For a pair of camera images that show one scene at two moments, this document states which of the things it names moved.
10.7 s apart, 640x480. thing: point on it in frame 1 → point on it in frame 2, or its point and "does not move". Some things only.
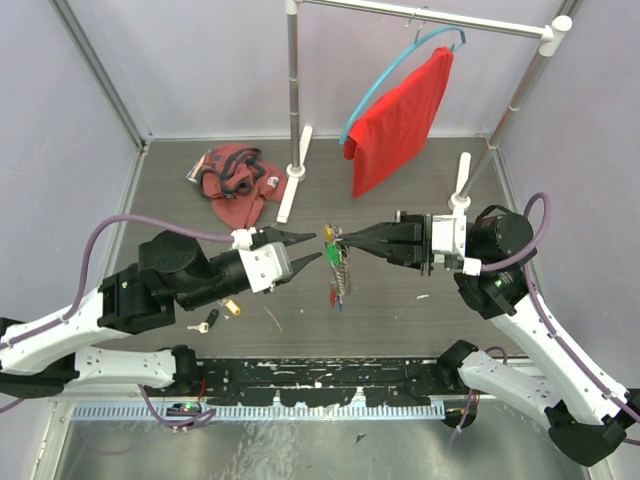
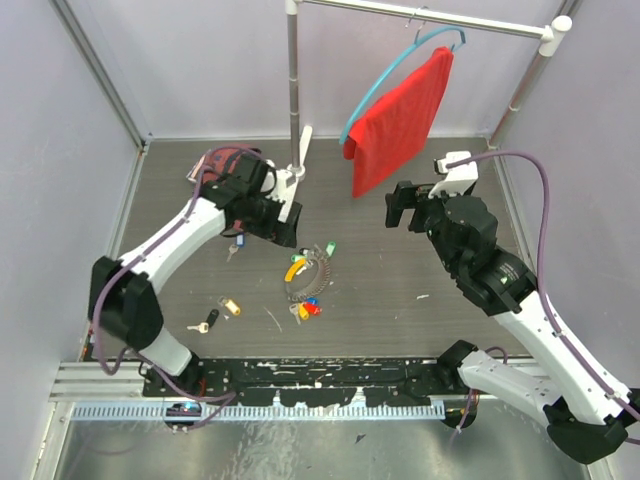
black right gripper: [409, 240] → [407, 196]
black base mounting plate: [326, 382] does not move
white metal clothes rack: [554, 35] does not move
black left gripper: [269, 235] → [283, 234]
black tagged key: [210, 322] does not move
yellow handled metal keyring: [337, 255] → [298, 266]
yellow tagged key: [232, 306] does not move
